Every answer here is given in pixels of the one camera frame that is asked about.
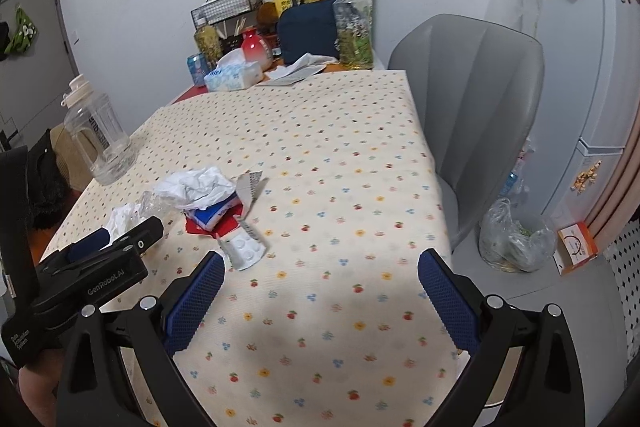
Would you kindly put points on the left hand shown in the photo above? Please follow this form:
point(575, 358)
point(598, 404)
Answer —
point(38, 382)

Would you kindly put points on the white plastic bags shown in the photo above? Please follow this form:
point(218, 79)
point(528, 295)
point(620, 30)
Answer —
point(123, 219)

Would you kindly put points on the black wire basket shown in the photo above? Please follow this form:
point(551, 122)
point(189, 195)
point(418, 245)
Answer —
point(214, 12)

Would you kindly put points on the white tissue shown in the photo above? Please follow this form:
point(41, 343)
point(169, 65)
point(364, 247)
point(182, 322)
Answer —
point(195, 189)

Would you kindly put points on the grey door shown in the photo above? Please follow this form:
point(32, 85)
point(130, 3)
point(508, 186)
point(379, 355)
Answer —
point(33, 82)

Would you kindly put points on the clear plastic wrap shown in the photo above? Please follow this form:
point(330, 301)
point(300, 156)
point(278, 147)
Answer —
point(152, 205)

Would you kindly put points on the white refrigerator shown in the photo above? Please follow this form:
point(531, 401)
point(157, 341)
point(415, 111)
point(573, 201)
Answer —
point(588, 102)

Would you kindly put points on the clear bottle with greens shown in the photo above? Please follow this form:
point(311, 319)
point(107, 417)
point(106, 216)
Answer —
point(353, 34)

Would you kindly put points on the printed paper scrap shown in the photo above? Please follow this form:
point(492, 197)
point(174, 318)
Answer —
point(248, 186)

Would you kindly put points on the blue drink can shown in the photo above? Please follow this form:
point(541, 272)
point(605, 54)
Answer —
point(199, 68)

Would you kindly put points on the clear large water jug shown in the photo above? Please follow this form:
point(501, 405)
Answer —
point(96, 131)

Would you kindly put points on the pink curtain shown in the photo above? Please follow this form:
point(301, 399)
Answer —
point(620, 198)

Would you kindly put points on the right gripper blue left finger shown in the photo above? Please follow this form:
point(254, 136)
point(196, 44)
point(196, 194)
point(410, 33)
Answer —
point(187, 300)

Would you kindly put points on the papers on table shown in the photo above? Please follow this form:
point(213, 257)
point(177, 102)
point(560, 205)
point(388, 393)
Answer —
point(306, 66)

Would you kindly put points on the blue tissue box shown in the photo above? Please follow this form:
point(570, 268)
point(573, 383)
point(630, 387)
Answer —
point(233, 72)

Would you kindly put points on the white bag of trash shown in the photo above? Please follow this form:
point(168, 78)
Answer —
point(515, 188)

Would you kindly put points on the blue tissue packet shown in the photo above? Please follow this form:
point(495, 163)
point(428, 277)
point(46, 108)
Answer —
point(208, 218)

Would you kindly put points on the navy lunch bag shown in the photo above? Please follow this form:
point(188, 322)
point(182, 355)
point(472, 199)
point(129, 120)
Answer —
point(307, 27)

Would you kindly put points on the grey upholstered chair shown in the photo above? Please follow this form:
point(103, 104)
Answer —
point(476, 86)

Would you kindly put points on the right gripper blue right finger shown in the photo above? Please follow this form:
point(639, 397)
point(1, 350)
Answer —
point(442, 288)

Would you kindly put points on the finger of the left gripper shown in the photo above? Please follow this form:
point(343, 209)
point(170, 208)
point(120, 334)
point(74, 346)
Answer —
point(139, 239)
point(89, 245)

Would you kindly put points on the floral tablecloth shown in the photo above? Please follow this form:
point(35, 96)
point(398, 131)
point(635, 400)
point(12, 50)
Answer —
point(331, 327)

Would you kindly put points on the orange white box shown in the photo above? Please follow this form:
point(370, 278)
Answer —
point(575, 248)

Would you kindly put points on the pill blister pack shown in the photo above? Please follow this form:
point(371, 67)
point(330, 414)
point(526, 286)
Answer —
point(243, 249)

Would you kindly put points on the clear plastic bag on floor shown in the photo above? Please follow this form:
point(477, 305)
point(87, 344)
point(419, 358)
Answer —
point(513, 240)

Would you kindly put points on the jar with yellow contents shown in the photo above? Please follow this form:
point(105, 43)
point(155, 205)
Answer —
point(208, 42)

